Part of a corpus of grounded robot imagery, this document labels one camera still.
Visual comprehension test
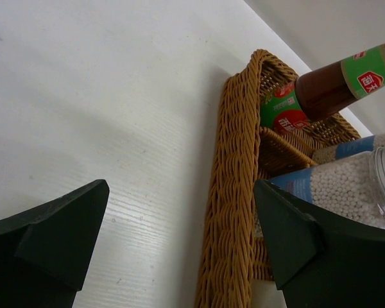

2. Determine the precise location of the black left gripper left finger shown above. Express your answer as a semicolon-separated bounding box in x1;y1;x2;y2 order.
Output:
0;180;109;307

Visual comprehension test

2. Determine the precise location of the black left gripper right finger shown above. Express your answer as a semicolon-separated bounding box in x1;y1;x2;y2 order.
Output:
254;180;385;307

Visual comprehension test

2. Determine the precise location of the silver lid white spice bottle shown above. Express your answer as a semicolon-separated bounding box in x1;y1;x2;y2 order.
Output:
269;146;385;228

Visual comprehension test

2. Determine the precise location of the silver lid blue label bottle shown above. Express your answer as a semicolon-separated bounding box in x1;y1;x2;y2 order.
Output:
312;133;385;164

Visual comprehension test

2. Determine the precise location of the red sauce bottle yellow cap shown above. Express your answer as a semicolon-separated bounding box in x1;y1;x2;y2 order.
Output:
260;43;385;135

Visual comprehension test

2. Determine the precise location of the brown wicker divided basket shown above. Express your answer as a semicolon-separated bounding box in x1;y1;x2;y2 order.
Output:
195;49;359;307

